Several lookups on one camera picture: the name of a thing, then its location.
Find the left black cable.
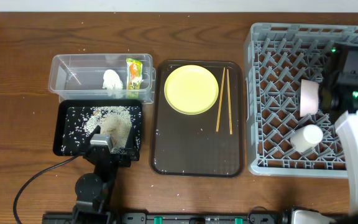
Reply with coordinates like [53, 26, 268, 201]
[12, 152, 88, 224]

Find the grey dishwasher rack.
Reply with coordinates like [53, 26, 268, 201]
[244, 23, 358, 179]

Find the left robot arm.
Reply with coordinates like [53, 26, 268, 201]
[71, 126, 139, 224]

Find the spilled rice pile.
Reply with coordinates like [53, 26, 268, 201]
[58, 106, 140, 156]

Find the right wooden chopstick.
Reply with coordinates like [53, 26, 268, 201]
[226, 68, 233, 135]

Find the black plastic tray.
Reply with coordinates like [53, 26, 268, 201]
[53, 100, 142, 156]

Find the white napkin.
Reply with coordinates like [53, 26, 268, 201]
[103, 69, 124, 90]

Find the brown serving tray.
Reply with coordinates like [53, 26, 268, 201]
[150, 60, 246, 177]

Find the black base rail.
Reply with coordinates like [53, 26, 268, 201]
[42, 210, 358, 224]

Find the green orange snack wrapper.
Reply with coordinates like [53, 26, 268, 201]
[126, 58, 142, 98]

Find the left wooden chopstick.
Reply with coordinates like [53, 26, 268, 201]
[216, 67, 226, 132]

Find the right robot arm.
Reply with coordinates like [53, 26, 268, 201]
[319, 43, 358, 223]

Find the clear plastic bin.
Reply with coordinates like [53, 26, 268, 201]
[48, 54, 156, 104]

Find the wooden chopstick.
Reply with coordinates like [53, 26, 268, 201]
[216, 67, 226, 132]
[226, 68, 233, 135]

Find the yellow plate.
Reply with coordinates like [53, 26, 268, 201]
[163, 65, 219, 115]

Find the white cup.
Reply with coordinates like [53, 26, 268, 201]
[290, 124, 323, 153]

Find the pink white bowl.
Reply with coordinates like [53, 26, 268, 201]
[300, 80, 319, 117]

